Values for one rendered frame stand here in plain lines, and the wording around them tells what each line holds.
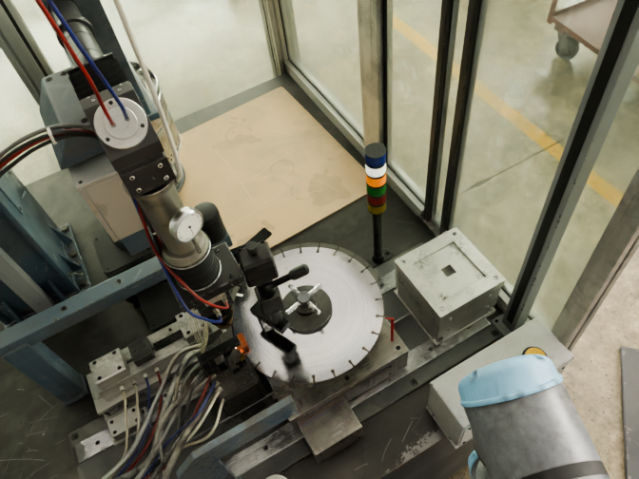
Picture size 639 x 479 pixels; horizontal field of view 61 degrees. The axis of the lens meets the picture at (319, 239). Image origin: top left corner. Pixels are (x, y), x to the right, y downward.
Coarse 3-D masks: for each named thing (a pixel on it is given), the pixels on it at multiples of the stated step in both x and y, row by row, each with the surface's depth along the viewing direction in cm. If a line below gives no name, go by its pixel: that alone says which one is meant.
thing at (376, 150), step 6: (372, 144) 115; (378, 144) 114; (366, 150) 114; (372, 150) 114; (378, 150) 113; (384, 150) 113; (366, 156) 114; (372, 156) 113; (378, 156) 112; (384, 156) 113; (366, 162) 115; (372, 162) 114; (378, 162) 113; (384, 162) 115
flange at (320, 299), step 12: (300, 288) 119; (312, 288) 118; (288, 300) 117; (312, 300) 115; (324, 300) 116; (300, 312) 113; (312, 312) 114; (324, 312) 115; (300, 324) 113; (312, 324) 113; (324, 324) 114
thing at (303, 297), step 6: (294, 288) 114; (318, 288) 114; (300, 294) 113; (306, 294) 113; (312, 294) 113; (300, 300) 112; (306, 300) 112; (294, 306) 112; (300, 306) 113; (306, 306) 113; (312, 306) 111; (288, 312) 111; (318, 312) 110
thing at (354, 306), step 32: (288, 256) 125; (320, 256) 124; (288, 288) 120; (352, 288) 118; (256, 320) 116; (352, 320) 114; (256, 352) 112; (288, 352) 111; (320, 352) 110; (352, 352) 110
